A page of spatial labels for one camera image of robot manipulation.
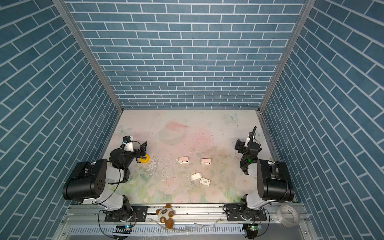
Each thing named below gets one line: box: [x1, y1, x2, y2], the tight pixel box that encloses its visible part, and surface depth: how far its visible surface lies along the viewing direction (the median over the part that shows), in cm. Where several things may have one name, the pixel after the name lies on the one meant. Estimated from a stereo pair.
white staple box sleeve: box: [199, 177, 211, 187], surface depth 85 cm
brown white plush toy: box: [156, 203, 174, 230], surface depth 72 cm
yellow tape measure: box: [139, 154, 150, 164], surface depth 93 cm
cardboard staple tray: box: [190, 172, 203, 181], surface depth 88 cm
